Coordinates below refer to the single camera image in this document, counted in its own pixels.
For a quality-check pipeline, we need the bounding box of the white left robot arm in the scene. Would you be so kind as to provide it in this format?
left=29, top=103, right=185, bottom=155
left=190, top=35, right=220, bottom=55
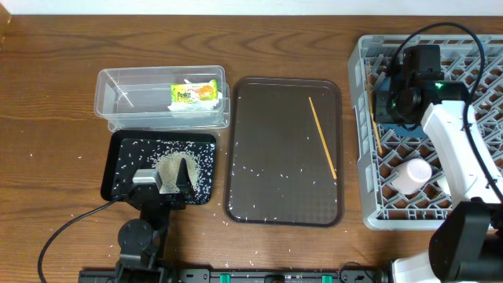
left=112, top=159, right=195, bottom=283

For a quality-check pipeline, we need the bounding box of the black waste tray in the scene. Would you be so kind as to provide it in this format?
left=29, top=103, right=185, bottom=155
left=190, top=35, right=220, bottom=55
left=101, top=130, right=216, bottom=205

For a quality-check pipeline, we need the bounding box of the pile of rice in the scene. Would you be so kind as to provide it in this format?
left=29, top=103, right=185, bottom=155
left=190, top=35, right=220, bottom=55
left=153, top=152, right=201, bottom=194

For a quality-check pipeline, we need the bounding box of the white napkin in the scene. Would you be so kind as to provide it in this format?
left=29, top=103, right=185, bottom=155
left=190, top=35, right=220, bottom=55
left=167, top=80, right=221, bottom=112

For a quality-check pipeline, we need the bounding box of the pink cup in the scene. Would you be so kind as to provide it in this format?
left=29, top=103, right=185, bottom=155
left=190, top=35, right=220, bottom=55
left=391, top=158, right=432, bottom=195

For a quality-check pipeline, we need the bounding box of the brown plastic tray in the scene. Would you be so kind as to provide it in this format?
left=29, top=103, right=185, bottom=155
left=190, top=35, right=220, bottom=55
left=224, top=77, right=344, bottom=227

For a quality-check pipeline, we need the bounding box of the grey dishwasher rack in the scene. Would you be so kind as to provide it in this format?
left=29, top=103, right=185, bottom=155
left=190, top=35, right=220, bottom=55
left=347, top=35, right=480, bottom=230

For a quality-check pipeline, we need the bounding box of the yellow green snack wrapper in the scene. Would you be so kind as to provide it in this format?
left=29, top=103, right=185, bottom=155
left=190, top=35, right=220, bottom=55
left=171, top=79, right=218, bottom=104

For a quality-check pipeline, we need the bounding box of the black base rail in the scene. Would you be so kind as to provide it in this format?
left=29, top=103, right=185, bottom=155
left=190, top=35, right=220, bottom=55
left=78, top=262, right=394, bottom=283

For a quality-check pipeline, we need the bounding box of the dark blue plate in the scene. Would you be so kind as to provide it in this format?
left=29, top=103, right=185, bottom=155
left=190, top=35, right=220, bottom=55
left=372, top=77, right=427, bottom=138

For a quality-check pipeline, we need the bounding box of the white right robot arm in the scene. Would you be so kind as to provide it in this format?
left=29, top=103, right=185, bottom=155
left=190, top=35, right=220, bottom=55
left=373, top=45, right=502, bottom=282

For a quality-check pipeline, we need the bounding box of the white green cup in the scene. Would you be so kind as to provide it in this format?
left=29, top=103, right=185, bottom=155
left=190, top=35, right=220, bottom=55
left=436, top=175, right=451, bottom=196

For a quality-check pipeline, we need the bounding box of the clear plastic bin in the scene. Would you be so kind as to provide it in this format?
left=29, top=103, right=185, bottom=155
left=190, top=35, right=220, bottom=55
left=94, top=65, right=230, bottom=131

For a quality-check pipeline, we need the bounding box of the wooden chopstick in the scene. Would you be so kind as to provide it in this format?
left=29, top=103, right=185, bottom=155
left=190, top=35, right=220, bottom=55
left=366, top=75, right=383, bottom=155
left=308, top=96, right=337, bottom=180

